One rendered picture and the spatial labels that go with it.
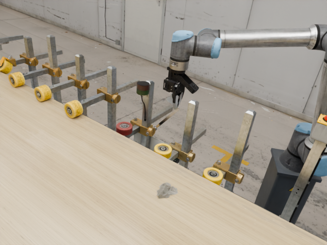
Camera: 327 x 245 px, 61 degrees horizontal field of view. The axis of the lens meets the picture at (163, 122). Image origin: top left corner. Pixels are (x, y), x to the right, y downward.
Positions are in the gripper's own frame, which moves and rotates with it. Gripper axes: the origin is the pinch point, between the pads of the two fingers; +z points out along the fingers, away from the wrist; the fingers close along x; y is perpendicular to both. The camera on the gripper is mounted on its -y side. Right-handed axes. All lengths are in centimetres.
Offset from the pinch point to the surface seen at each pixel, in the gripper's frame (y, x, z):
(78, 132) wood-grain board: 27.7, 39.1, 9.3
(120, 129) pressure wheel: 15.5, 24.1, 8.7
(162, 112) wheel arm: 14.9, -10.7, 13.3
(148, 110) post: 10.5, 9.3, 2.0
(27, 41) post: 111, 9, -9
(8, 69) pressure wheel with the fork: 112, 24, 7
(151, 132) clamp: 7.7, 9.4, 14.4
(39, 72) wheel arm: 90, 17, 4
